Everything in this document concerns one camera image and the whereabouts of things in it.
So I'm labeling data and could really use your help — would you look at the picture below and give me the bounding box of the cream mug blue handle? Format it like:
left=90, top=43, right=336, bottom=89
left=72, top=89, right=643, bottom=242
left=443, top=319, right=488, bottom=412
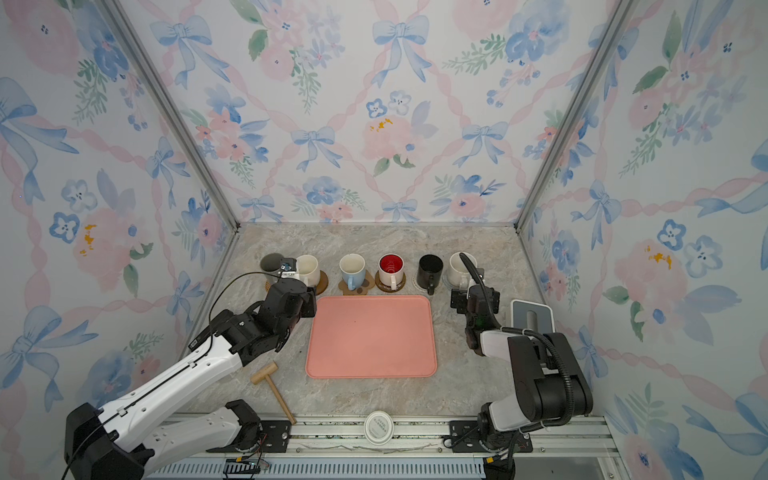
left=339, top=253, right=366, bottom=290

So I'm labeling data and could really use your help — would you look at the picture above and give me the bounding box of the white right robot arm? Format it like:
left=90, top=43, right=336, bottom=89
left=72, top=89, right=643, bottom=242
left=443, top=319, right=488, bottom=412
left=450, top=285, right=594, bottom=451

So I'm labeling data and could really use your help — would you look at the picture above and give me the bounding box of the cream mug back row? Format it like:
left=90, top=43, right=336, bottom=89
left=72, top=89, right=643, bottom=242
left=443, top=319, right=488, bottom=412
left=296, top=254, right=321, bottom=287

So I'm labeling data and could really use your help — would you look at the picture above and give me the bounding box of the red interior mug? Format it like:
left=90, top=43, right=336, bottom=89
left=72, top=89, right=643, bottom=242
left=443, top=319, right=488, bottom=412
left=377, top=253, right=404, bottom=277

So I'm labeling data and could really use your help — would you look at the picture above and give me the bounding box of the black mug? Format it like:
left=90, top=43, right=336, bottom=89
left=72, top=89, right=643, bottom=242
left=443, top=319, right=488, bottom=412
left=416, top=254, right=444, bottom=296

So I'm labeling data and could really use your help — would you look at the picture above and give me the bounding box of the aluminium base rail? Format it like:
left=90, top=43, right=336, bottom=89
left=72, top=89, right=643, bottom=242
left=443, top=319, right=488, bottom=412
left=113, top=413, right=625, bottom=480

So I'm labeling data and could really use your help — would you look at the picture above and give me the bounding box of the white mug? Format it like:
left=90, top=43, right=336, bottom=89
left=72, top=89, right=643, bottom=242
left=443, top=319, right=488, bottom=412
left=446, top=252, right=477, bottom=290

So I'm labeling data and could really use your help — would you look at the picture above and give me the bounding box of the white round lid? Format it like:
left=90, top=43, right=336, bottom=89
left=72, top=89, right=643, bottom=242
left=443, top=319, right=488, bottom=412
left=363, top=410, right=395, bottom=446

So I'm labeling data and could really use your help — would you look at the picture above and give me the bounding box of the brown paw print coaster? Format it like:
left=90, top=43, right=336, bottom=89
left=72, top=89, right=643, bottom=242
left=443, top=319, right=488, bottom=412
left=338, top=272, right=375, bottom=296

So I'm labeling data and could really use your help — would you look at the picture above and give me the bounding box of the wooden mallet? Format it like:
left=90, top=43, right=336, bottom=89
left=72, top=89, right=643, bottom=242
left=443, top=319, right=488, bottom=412
left=250, top=362, right=297, bottom=425

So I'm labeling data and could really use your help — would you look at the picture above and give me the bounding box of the pink silicone tray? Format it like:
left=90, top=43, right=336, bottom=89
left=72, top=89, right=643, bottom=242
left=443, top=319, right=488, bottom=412
left=306, top=295, right=438, bottom=379

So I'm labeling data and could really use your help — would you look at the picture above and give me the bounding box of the round cork wood coaster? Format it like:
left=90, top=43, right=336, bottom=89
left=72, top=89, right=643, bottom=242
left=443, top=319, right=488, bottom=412
left=315, top=270, right=329, bottom=295

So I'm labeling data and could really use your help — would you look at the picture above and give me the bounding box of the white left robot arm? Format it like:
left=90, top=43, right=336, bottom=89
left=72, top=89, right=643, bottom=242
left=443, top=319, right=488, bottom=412
left=62, top=276, right=317, bottom=479

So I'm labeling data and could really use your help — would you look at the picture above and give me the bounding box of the grey mug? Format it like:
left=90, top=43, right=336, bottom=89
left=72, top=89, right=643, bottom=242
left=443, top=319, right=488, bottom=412
left=259, top=252, right=283, bottom=284

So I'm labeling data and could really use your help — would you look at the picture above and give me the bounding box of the dark brown round coaster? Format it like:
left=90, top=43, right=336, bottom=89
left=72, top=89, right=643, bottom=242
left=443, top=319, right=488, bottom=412
left=374, top=272, right=407, bottom=293

